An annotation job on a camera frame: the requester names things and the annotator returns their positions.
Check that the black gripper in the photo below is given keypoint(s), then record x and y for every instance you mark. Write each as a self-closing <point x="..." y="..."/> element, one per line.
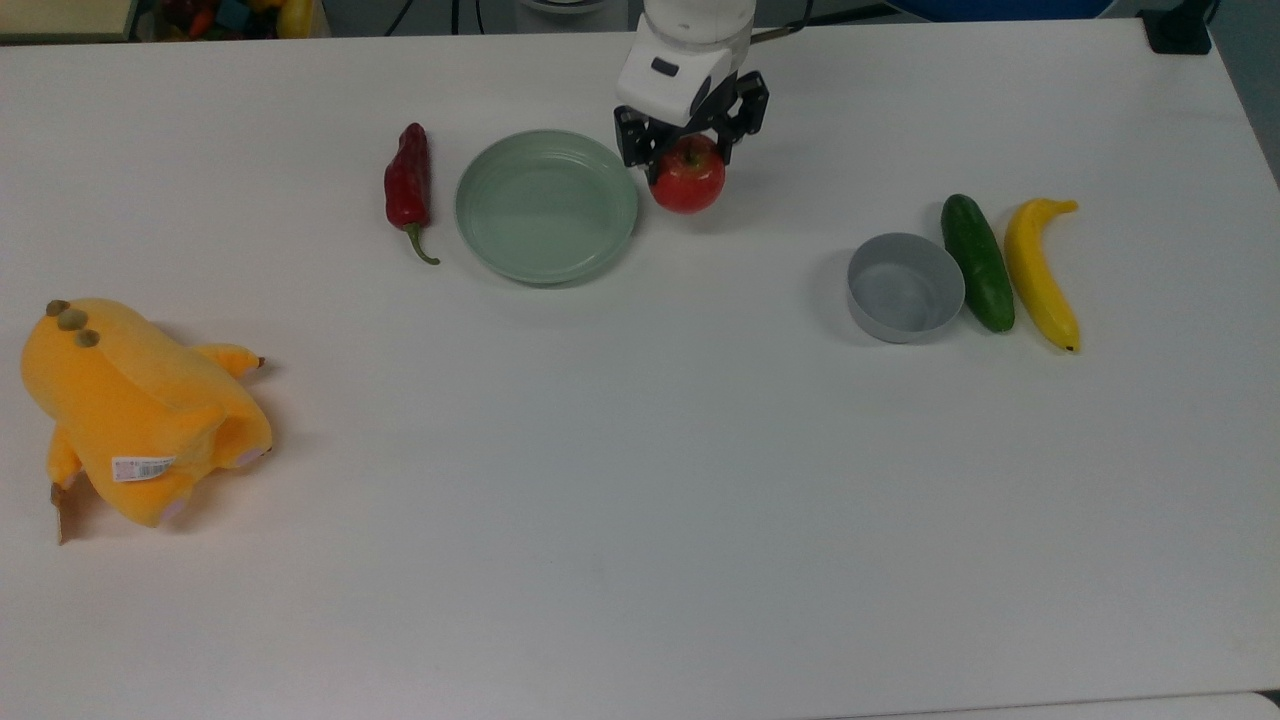
<point x="722" y="105"/>

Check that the red toy apple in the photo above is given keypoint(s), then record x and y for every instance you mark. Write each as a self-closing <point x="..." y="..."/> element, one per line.
<point x="690" y="185"/>

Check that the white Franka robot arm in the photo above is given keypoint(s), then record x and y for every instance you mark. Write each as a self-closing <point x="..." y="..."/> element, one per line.
<point x="690" y="25"/>

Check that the pale green plate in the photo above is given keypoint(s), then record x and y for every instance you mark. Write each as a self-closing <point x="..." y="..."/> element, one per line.
<point x="545" y="205"/>

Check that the grey round bowl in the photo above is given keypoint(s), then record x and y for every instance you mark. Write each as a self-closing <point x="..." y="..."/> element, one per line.
<point x="905" y="290"/>

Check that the red chili pepper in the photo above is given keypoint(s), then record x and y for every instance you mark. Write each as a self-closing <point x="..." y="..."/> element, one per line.
<point x="408" y="180"/>

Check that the green toy cucumber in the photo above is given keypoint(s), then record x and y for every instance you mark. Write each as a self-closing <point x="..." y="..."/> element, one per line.
<point x="978" y="262"/>

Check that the yellow toy banana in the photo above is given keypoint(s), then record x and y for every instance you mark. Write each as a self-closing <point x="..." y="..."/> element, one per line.
<point x="1035" y="270"/>

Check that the box of colourful toys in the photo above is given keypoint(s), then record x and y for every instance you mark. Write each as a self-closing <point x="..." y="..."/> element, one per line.
<point x="230" y="15"/>

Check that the black clamp block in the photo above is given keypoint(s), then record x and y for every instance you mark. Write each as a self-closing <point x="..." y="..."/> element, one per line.
<point x="1178" y="30"/>

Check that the yellow plush toy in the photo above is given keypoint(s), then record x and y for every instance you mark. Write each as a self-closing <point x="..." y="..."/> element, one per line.
<point x="130" y="400"/>

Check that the wooden board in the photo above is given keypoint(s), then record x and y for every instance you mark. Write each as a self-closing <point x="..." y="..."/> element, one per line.
<point x="60" y="15"/>

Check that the white background table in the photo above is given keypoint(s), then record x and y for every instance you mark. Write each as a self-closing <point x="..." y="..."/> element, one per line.
<point x="1100" y="708"/>

